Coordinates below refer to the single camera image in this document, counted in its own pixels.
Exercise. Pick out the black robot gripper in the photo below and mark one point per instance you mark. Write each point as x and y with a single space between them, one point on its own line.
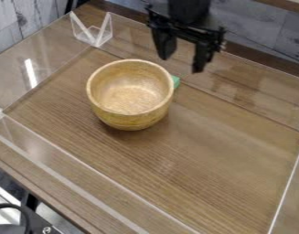
205 32

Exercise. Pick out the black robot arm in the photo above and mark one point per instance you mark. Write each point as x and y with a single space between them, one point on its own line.
184 19

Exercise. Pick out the green stick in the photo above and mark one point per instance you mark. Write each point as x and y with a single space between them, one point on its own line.
176 81

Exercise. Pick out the wooden bowl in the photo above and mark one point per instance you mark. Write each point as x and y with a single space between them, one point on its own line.
130 92

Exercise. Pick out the black metal base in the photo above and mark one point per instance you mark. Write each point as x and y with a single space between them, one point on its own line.
40 226

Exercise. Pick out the clear acrylic corner bracket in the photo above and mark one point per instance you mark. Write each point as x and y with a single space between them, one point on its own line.
92 35

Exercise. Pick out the clear acrylic enclosure wall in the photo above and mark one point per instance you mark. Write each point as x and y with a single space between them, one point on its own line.
99 205

